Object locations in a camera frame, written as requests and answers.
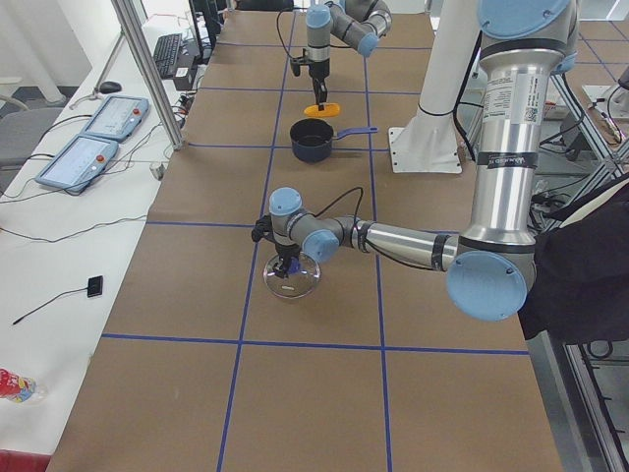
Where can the yellow toy corn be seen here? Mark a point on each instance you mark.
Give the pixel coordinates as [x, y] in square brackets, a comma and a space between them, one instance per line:
[323, 110]

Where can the red plastic bottle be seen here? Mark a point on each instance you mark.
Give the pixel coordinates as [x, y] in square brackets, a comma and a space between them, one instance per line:
[20, 389]

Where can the blue teach pendant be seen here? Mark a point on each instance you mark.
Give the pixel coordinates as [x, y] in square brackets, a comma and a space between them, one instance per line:
[77, 164]
[117, 117]

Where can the small metal cylinder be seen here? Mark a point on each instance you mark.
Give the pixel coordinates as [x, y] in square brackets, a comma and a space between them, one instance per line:
[157, 170]

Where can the lower blue teach pendant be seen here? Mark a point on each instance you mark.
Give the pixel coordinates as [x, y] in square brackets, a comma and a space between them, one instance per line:
[77, 164]

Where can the black computer mouse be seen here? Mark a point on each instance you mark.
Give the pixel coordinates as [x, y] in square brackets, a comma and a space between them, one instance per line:
[108, 87]

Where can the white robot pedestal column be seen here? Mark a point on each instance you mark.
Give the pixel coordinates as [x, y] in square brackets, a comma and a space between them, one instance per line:
[428, 143]

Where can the small black square sensor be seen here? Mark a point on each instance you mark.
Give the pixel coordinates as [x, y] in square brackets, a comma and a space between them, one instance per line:
[94, 286]

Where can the upper blue teach pendant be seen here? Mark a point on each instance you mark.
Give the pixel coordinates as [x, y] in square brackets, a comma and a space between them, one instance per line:
[117, 117]

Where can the glass pot lid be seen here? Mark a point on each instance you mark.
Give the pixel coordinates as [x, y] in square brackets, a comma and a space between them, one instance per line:
[297, 285]

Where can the aluminium frame post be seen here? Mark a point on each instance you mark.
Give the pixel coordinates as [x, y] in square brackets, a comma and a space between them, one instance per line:
[132, 29]

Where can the dark blue saucepan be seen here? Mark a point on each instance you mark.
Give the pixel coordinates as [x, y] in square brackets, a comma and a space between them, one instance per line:
[312, 138]

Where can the black computer keyboard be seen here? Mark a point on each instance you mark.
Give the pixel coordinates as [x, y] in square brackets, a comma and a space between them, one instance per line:
[166, 54]

